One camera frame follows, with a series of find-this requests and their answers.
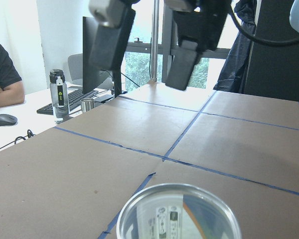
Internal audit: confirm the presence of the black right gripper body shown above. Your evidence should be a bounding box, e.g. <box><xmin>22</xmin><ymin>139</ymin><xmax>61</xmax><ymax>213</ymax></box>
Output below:
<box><xmin>124</xmin><ymin>0</ymin><xmax>234</xmax><ymax>15</ymax></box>

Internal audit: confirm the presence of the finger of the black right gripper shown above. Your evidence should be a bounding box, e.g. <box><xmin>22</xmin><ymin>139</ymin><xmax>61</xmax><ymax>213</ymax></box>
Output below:
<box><xmin>89</xmin><ymin>0</ymin><xmax>136</xmax><ymax>70</ymax></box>
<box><xmin>165</xmin><ymin>7</ymin><xmax>227</xmax><ymax>91</ymax></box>

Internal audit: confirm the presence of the clear tennis ball can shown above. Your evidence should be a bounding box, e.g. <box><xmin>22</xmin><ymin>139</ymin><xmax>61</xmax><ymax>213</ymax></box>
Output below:
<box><xmin>116</xmin><ymin>183</ymin><xmax>242</xmax><ymax>239</ymax></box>

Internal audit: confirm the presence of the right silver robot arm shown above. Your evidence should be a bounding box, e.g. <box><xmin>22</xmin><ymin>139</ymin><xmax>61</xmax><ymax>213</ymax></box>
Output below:
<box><xmin>89</xmin><ymin>0</ymin><xmax>299</xmax><ymax>90</ymax></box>

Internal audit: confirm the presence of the black monitor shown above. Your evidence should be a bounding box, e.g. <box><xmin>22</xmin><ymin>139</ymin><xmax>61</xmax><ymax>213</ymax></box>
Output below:
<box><xmin>82</xmin><ymin>16</ymin><xmax>123</xmax><ymax>98</ymax></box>

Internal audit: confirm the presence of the black keyboard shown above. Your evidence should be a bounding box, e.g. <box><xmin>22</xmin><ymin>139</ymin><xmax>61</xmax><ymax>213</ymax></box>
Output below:
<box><xmin>36</xmin><ymin>89</ymin><xmax>100</xmax><ymax>116</ymax></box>

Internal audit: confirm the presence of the clear water bottle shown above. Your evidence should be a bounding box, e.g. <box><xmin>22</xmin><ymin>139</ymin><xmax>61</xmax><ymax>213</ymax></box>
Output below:
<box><xmin>49</xmin><ymin>69</ymin><xmax>70</xmax><ymax>124</ymax></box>

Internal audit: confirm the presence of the steel cup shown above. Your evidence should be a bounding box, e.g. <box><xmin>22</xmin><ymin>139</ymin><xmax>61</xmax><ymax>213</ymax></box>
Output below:
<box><xmin>81</xmin><ymin>98</ymin><xmax>95</xmax><ymax>113</ymax></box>

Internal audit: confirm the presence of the seated person black shirt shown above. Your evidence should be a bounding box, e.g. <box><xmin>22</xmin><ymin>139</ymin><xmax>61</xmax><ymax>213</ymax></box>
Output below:
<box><xmin>0</xmin><ymin>44</ymin><xmax>25</xmax><ymax>108</ymax></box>

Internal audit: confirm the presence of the black computer mouse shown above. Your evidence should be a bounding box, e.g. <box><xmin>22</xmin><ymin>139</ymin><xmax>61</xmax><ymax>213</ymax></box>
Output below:
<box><xmin>0</xmin><ymin>114</ymin><xmax>18</xmax><ymax>126</ymax></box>

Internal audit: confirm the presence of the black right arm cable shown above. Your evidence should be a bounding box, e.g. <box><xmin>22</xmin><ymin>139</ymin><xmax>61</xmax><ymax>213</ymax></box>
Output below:
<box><xmin>229</xmin><ymin>4</ymin><xmax>299</xmax><ymax>47</ymax></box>

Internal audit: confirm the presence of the aluminium frame post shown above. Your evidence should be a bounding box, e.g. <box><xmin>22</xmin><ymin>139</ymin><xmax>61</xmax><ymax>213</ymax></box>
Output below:
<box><xmin>149</xmin><ymin>0</ymin><xmax>159</xmax><ymax>82</ymax></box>

